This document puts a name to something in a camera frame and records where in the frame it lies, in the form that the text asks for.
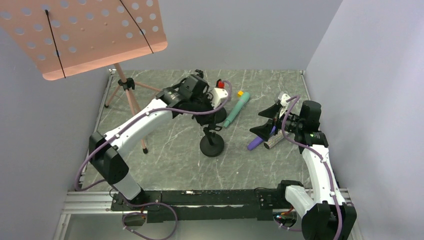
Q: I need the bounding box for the black shock mount tripod stand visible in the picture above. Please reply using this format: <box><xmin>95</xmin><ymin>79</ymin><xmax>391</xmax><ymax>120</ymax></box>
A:
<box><xmin>192</xmin><ymin>69</ymin><xmax>204</xmax><ymax>80</ymax></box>

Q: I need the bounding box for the pink perforated music stand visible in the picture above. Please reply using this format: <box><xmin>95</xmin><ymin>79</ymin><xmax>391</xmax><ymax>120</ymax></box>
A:
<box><xmin>0</xmin><ymin>0</ymin><xmax>177</xmax><ymax>155</ymax></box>

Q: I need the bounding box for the glitter silver toy microphone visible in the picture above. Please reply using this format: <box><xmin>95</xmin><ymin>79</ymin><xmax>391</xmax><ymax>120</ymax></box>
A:
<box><xmin>263</xmin><ymin>130</ymin><xmax>285</xmax><ymax>150</ymax></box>

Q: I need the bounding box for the purple toy microphone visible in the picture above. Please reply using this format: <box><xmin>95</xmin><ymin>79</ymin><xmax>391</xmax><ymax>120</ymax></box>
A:
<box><xmin>246</xmin><ymin>126</ymin><xmax>276</xmax><ymax>151</ymax></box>

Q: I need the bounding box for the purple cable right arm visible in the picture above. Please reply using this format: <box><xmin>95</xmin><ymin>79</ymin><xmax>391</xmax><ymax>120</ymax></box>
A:
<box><xmin>276</xmin><ymin>94</ymin><xmax>355</xmax><ymax>240</ymax></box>

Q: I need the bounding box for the yellow cube near teal microphone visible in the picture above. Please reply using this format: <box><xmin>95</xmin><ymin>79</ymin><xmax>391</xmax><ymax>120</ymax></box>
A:
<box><xmin>237</xmin><ymin>90</ymin><xmax>244</xmax><ymax>98</ymax></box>

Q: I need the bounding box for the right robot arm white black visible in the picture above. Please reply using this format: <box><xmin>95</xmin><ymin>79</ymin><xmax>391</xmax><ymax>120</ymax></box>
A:
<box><xmin>250</xmin><ymin>100</ymin><xmax>357</xmax><ymax>240</ymax></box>

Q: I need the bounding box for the teal toy microphone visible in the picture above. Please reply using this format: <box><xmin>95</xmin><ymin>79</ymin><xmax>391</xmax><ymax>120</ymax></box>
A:
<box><xmin>223</xmin><ymin>92</ymin><xmax>251</xmax><ymax>128</ymax></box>

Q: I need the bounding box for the black round-base clip mic stand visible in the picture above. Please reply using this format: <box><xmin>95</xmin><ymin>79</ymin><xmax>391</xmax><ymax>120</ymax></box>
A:
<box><xmin>214</xmin><ymin>107</ymin><xmax>227</xmax><ymax>124</ymax></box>

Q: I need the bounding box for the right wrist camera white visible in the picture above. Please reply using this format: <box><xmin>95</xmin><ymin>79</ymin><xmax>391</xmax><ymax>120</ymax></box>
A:
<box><xmin>275</xmin><ymin>91</ymin><xmax>291</xmax><ymax>118</ymax></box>

